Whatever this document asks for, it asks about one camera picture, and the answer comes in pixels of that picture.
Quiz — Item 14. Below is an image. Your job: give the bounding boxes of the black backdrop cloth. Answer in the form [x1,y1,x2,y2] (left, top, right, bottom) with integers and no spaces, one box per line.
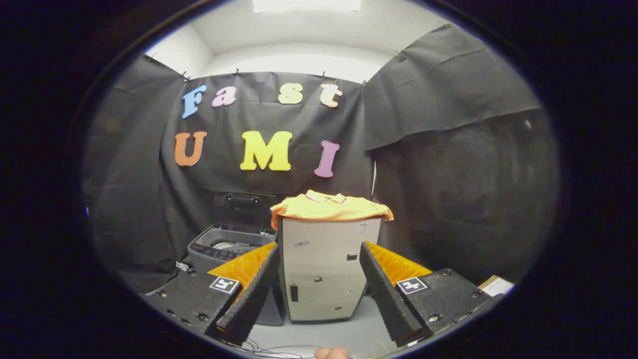
[82,22,561,295]

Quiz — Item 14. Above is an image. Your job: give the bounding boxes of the grey washing machine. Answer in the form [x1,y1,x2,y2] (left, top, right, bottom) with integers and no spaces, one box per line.
[187,225,286,326]

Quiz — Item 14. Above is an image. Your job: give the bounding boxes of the tangle of thin cables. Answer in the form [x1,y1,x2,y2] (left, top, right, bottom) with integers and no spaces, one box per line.
[219,338,324,359]

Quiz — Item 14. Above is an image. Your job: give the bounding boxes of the beige cabinet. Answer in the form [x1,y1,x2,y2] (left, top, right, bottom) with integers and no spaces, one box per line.
[277,215,383,324]

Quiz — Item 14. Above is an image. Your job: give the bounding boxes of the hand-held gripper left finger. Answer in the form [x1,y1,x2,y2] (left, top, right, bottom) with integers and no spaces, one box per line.
[141,242,281,347]

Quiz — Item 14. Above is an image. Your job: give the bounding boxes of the dark washing machine lid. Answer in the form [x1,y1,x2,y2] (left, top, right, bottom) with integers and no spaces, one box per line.
[214,192,278,233]

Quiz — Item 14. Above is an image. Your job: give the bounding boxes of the orange polo shirt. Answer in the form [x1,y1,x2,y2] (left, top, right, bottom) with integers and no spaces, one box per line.
[270,189,394,230]

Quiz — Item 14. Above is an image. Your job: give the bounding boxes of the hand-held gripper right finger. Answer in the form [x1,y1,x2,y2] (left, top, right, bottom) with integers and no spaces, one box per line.
[359,241,504,348]

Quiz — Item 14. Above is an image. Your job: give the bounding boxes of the cardboard box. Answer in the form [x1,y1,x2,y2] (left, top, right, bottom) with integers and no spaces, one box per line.
[478,275,515,298]

